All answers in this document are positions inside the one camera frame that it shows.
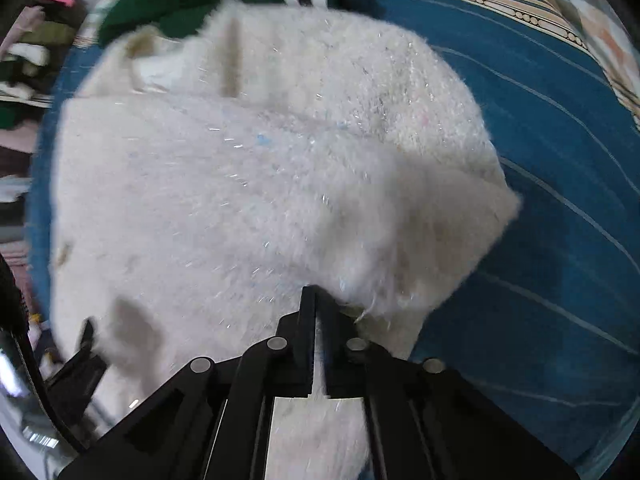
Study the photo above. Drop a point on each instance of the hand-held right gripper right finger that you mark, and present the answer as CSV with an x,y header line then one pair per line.
x,y
326,325

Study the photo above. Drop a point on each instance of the pile of clothes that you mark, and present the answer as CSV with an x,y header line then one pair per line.
x,y
35,45

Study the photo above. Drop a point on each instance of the green jacket with striped cuffs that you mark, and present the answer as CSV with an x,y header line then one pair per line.
x,y
165,0

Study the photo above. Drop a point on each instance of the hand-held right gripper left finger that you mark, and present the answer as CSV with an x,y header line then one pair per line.
x,y
306,316

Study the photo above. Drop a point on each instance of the white fluffy sweater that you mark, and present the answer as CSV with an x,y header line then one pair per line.
x,y
240,200

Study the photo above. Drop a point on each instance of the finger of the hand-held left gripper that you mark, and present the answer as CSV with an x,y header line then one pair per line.
x,y
86,340

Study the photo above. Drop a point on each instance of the blue striped bed sheet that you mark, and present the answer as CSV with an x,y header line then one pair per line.
x,y
540,200

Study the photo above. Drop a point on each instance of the patterned pastel blanket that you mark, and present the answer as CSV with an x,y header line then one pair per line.
x,y
565,5

